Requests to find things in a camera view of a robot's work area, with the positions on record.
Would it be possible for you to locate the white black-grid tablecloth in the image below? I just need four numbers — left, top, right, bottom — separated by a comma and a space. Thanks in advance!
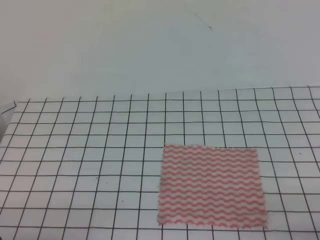
0, 86, 320, 240

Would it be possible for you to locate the pink wavy striped towel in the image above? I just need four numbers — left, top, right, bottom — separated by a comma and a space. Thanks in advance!
157, 144, 268, 229

